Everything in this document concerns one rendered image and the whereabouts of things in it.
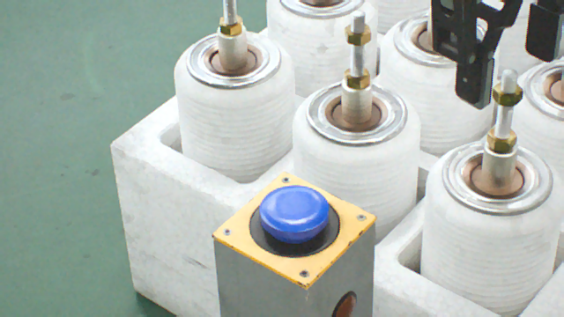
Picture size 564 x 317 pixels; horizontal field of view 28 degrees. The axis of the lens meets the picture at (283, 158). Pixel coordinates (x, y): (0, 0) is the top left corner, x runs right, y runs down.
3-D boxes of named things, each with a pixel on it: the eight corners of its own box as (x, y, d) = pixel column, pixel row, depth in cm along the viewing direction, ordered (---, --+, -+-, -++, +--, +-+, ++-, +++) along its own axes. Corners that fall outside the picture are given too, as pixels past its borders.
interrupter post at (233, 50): (253, 57, 90) (250, 23, 88) (243, 75, 89) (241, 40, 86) (224, 53, 91) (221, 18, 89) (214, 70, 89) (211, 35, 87)
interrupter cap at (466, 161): (491, 235, 74) (492, 227, 74) (419, 173, 79) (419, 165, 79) (575, 191, 77) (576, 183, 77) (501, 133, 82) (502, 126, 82)
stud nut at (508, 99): (525, 104, 73) (527, 94, 73) (501, 110, 73) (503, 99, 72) (512, 87, 75) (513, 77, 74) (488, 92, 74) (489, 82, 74)
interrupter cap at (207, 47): (293, 44, 92) (293, 37, 91) (264, 99, 86) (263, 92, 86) (205, 31, 93) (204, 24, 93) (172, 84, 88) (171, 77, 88)
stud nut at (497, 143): (519, 149, 76) (521, 139, 75) (496, 155, 75) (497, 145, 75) (506, 131, 77) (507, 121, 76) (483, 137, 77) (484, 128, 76)
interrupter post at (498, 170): (494, 198, 77) (499, 161, 75) (471, 179, 79) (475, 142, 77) (521, 184, 78) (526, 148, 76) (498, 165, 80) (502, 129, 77)
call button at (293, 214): (342, 225, 67) (342, 200, 65) (301, 265, 64) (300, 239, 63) (288, 198, 69) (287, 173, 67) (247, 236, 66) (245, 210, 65)
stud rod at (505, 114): (508, 164, 77) (521, 75, 72) (495, 167, 77) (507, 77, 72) (502, 155, 78) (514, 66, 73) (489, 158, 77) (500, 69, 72)
